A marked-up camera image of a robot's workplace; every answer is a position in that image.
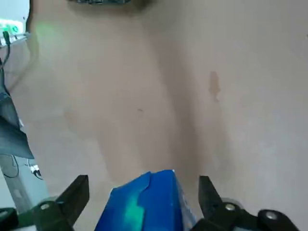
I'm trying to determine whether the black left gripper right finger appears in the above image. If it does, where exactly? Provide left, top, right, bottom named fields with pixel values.
left=192, top=176, right=301, bottom=231

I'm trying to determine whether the blue cookie box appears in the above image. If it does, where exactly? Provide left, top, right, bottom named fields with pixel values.
left=93, top=169, right=200, bottom=231

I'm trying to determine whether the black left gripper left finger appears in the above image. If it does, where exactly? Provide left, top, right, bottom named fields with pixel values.
left=0, top=175, right=90, bottom=231

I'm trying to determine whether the black left arm base cable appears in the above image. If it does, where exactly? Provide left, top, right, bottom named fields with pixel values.
left=1, top=30, right=12, bottom=64

